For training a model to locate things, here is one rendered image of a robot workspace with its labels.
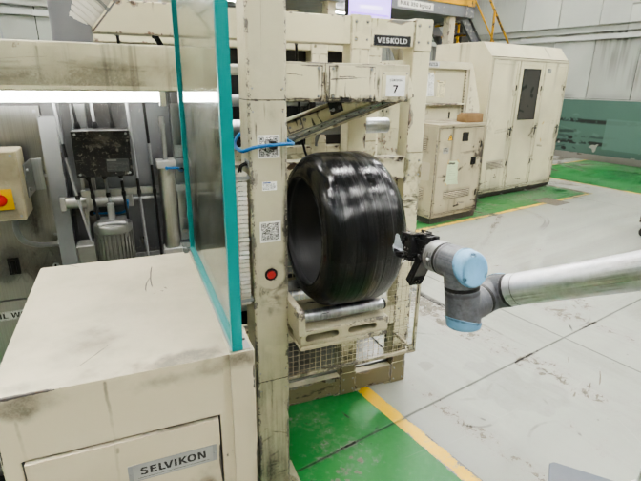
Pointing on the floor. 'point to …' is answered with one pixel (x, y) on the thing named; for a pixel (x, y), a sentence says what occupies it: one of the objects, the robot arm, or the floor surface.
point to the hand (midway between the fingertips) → (396, 247)
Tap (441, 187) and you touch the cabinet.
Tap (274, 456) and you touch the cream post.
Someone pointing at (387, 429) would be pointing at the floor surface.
